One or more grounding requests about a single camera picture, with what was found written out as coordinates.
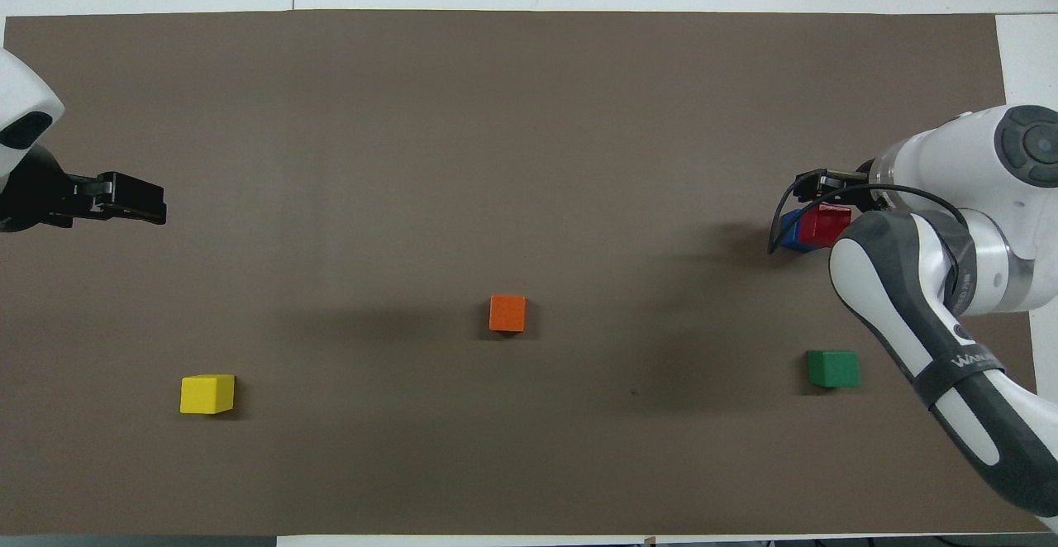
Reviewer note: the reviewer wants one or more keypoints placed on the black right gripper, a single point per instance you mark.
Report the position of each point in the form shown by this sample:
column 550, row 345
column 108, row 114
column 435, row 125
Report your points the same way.
column 865, row 173

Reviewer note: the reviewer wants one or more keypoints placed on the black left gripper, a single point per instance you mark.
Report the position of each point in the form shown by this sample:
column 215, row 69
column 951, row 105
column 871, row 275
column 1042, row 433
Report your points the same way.
column 29, row 196

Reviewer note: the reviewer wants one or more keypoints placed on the red wooden block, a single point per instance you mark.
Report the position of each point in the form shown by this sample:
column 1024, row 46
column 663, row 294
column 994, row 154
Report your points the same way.
column 826, row 225

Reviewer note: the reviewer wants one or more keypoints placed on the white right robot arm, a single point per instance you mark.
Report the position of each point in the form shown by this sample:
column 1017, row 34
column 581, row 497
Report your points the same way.
column 934, row 159

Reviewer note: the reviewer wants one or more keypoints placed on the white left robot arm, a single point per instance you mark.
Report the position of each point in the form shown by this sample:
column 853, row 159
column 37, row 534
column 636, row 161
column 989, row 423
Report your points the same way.
column 21, row 109

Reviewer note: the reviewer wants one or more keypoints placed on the blue wooden block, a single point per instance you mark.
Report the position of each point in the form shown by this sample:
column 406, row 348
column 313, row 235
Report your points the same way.
column 791, row 233

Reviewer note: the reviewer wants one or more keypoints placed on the green wooden block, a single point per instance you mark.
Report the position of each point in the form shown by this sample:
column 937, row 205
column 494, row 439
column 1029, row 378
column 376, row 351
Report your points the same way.
column 833, row 368

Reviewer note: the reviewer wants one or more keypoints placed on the yellow wooden block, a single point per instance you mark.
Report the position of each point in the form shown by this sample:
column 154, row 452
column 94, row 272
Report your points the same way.
column 207, row 394

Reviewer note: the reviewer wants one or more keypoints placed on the orange wooden block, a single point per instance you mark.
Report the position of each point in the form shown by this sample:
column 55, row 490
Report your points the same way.
column 507, row 313

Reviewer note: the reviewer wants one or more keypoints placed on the brown table mat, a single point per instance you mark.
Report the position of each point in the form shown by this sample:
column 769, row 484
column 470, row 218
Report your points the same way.
column 529, row 101

